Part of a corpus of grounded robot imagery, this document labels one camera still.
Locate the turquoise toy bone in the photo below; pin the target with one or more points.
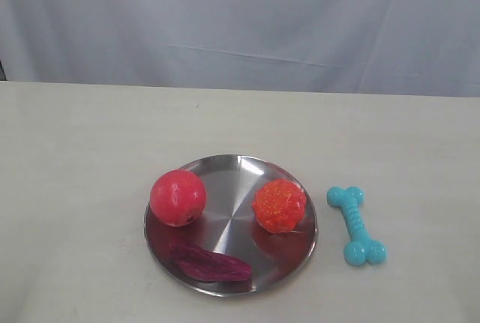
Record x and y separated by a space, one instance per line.
361 248

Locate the orange textured ball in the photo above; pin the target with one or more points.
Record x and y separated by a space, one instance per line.
279 205

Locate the red apple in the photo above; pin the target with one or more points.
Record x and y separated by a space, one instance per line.
178 198

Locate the purple sweet potato slice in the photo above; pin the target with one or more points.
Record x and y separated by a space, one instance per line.
208 266

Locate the white backdrop cloth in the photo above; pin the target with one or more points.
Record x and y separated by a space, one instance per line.
423 47

